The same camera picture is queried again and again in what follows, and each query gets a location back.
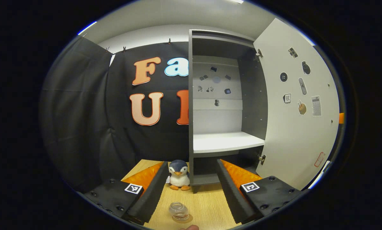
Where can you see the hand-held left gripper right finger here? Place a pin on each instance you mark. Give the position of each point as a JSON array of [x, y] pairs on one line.
[[231, 195]]

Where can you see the penguin plush toy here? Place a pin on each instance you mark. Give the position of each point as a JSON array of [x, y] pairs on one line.
[[179, 179]]

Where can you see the white cabinet door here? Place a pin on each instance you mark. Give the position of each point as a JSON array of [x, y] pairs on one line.
[[290, 143]]

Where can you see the white cabinet shelf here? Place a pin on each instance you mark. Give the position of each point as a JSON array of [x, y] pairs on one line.
[[223, 142]]

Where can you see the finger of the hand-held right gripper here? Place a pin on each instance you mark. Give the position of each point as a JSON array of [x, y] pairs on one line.
[[341, 118]]

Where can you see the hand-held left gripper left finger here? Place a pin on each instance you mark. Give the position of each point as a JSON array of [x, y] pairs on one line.
[[152, 193]]

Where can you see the metal door hinge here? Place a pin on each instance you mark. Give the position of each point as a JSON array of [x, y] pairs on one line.
[[258, 53], [262, 158]]

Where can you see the clear plastic bottle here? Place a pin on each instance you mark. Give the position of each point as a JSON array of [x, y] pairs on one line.
[[178, 209]]

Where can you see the black backdrop cloth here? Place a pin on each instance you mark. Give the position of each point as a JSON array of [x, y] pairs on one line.
[[82, 121]]

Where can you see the ceiling light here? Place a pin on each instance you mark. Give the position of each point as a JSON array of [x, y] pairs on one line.
[[87, 28], [237, 1]]

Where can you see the round brown coaster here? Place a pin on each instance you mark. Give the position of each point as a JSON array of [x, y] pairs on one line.
[[190, 218]]

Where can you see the row of black cloth clips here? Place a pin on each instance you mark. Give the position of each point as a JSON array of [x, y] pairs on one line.
[[124, 49]]

